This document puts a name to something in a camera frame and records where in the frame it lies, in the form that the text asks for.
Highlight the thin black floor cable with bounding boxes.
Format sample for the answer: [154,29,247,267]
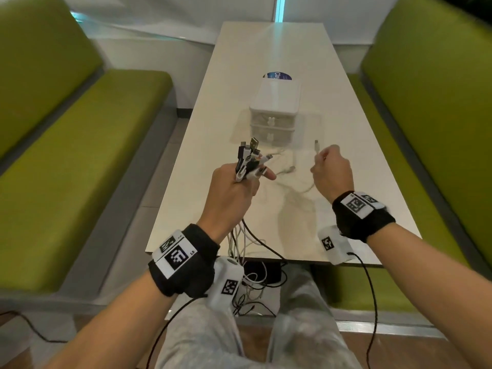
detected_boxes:
[0,310,68,344]

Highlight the black left wristband with marker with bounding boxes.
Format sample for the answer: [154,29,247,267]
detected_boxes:
[148,223,221,299]

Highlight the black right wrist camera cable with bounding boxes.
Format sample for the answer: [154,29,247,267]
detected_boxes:
[345,251,380,366]

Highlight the person's left hand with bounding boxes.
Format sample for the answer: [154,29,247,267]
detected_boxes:
[198,163,277,245]

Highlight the person's right hand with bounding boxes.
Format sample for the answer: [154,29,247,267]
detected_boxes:
[310,145,354,206]

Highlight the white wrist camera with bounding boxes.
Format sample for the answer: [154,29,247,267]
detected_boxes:
[207,256,245,316]
[317,225,356,266]

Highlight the person's right forearm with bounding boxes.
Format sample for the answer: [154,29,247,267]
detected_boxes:
[366,222,492,369]

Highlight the green upholstered bench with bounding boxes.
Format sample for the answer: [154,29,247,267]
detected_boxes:
[322,0,492,315]
[0,0,174,295]

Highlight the blue round sticker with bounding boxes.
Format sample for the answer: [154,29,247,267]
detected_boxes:
[262,68,295,81]

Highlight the bundle of charging cables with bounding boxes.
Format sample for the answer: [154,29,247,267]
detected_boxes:
[224,137,290,318]

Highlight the white plastic drawer box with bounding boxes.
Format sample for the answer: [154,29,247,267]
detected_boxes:
[249,79,303,147]

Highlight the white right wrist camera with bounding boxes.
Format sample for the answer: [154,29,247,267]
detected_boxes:
[317,225,356,266]

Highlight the black left wrist camera cable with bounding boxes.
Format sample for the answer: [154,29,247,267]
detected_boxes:
[144,297,197,369]

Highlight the person's grey trousers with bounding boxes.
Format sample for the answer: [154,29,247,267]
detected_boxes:
[153,264,363,369]

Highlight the black right wristband with marker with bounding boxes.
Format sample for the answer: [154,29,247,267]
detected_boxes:
[331,190,396,244]

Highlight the black wristband with marker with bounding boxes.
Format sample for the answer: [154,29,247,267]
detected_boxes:
[148,223,221,299]
[331,190,396,244]

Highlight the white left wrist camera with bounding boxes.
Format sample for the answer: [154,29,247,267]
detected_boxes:
[207,256,245,316]

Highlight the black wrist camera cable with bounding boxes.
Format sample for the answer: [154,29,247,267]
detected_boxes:
[144,297,197,369]
[345,251,380,366]

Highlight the person's left forearm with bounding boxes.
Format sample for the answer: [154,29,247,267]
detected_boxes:
[43,270,193,369]

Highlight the single white charging cable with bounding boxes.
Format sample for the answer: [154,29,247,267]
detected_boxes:
[282,139,323,195]

